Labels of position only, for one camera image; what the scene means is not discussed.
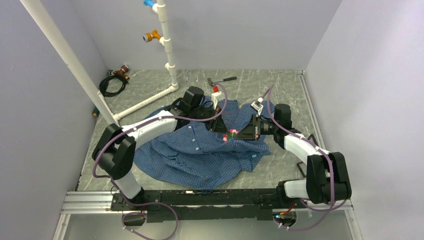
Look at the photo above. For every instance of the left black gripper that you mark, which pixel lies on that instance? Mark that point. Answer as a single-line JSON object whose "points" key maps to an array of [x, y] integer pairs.
{"points": [[217, 125]]}

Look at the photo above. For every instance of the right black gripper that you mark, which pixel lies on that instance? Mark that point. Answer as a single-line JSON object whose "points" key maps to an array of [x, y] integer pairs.
{"points": [[248, 132]]}

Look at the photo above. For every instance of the pink flower brooch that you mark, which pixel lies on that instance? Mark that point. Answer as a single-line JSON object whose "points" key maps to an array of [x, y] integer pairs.
{"points": [[230, 135]]}

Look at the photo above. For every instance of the blue checkered shirt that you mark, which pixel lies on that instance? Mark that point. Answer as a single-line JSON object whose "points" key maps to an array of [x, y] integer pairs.
{"points": [[195, 157]]}

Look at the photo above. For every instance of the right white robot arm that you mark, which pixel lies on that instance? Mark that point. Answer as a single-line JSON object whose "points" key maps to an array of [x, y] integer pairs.
{"points": [[326, 180]]}

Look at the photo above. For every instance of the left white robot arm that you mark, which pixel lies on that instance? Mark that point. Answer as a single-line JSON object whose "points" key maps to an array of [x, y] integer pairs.
{"points": [[115, 150]]}

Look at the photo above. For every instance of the green orange screwdriver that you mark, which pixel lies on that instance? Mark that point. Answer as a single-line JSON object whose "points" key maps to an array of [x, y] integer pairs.
{"points": [[95, 112]]}

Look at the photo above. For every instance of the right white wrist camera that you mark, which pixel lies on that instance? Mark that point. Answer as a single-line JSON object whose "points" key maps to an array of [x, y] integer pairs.
{"points": [[258, 106]]}

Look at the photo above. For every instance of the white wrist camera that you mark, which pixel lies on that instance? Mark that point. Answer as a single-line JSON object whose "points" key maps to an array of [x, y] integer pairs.
{"points": [[216, 97], [258, 106]]}

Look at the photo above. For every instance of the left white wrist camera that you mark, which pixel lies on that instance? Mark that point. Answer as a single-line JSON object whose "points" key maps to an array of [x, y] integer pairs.
{"points": [[216, 97]]}

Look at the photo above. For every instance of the black handled hammer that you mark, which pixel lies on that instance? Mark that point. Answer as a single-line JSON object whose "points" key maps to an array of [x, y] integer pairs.
{"points": [[212, 82]]}

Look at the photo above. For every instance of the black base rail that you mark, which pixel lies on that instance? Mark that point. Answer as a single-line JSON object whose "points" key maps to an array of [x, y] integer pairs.
{"points": [[165, 205]]}

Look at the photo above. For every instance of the orange hose nozzle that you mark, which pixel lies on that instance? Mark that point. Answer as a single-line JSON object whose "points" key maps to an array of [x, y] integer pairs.
{"points": [[149, 36]]}

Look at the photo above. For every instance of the white PVC pipe frame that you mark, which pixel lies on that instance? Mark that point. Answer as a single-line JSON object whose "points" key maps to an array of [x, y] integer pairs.
{"points": [[67, 33]]}

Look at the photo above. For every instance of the blue hose nozzle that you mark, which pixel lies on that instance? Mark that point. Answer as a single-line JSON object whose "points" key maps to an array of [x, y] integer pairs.
{"points": [[149, 3]]}

